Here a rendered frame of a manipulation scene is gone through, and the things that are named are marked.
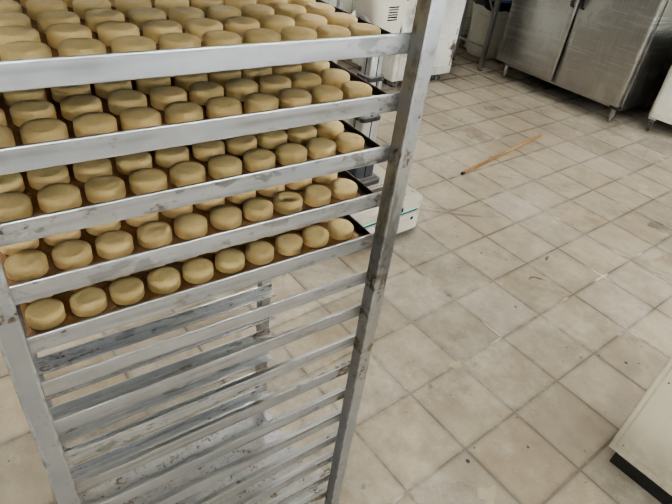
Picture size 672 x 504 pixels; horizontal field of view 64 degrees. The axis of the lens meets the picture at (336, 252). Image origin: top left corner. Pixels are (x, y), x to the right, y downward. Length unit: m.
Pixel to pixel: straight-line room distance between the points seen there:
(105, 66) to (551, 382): 2.22
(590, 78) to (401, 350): 3.82
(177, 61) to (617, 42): 5.03
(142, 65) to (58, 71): 0.09
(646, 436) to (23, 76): 2.06
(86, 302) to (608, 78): 5.12
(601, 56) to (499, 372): 3.70
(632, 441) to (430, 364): 0.79
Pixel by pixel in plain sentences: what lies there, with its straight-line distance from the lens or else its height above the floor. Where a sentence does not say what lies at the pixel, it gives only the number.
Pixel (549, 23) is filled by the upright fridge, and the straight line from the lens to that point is 5.84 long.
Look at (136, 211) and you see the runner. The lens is 0.75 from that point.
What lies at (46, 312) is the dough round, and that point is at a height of 1.15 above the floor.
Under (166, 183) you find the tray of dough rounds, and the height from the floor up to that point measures 1.32.
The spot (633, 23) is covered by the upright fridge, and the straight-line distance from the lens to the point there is 5.46.
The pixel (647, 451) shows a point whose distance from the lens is 2.25.
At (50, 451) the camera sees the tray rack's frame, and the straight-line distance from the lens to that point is 0.96.
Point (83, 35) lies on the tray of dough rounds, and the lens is 0.75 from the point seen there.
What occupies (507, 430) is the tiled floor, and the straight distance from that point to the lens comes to 2.29.
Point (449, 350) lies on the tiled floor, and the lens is 2.49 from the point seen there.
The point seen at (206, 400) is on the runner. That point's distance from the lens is 1.06.
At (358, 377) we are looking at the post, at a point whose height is 0.78.
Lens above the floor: 1.71
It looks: 36 degrees down
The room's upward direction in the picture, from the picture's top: 8 degrees clockwise
